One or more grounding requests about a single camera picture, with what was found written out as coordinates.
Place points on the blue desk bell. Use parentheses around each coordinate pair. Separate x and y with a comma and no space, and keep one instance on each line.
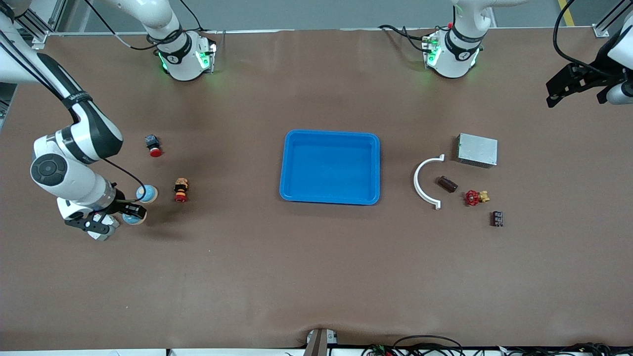
(148,194)
(132,220)

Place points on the small black terminal block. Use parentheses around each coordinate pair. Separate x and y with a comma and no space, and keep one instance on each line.
(497,218)

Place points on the dark brown cylindrical capacitor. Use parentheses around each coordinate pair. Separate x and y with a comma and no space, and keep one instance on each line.
(447,184)

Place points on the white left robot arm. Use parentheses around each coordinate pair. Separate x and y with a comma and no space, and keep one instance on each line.
(457,57)

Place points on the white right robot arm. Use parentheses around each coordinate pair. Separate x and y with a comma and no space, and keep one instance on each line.
(74,178)

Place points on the white circuit breaker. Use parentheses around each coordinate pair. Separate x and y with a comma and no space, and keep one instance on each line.
(101,237)

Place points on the red yellow emergency stop button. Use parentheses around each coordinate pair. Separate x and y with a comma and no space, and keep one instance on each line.
(181,190)

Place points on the red button black body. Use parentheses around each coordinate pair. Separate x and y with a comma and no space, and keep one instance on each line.
(153,146)

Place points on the grey metal power supply box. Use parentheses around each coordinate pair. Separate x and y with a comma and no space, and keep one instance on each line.
(477,150)

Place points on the brown table cover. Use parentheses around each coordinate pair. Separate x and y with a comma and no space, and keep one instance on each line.
(316,272)

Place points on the blue plastic tray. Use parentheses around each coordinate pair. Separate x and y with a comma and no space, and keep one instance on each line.
(331,168)

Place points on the white curved plastic bracket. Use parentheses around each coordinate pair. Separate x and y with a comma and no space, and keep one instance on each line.
(416,182)

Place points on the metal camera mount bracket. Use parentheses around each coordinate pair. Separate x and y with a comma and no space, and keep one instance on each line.
(319,343)

